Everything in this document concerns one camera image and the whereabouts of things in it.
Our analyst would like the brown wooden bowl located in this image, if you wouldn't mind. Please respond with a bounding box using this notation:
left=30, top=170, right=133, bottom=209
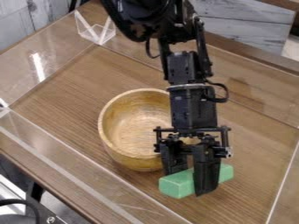
left=97, top=87, right=184, bottom=172

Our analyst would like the black cable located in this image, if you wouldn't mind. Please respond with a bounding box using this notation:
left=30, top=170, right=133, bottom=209
left=0, top=197, right=44, bottom=224

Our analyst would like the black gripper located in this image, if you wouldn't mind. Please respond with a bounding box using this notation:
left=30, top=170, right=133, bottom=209
left=153, top=83, right=233, bottom=196

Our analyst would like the black metal base bracket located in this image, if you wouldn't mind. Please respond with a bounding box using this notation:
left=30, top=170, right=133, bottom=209
left=24, top=198, right=68, bottom=224

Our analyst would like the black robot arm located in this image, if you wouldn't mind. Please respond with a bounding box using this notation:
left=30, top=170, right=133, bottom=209
left=100, top=0, right=230, bottom=196

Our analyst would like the green rectangular block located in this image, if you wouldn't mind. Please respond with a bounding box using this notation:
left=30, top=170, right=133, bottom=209
left=158, top=164, right=233, bottom=199

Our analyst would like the black table leg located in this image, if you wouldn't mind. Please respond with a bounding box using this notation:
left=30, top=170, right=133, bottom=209
left=29, top=182, right=44, bottom=202

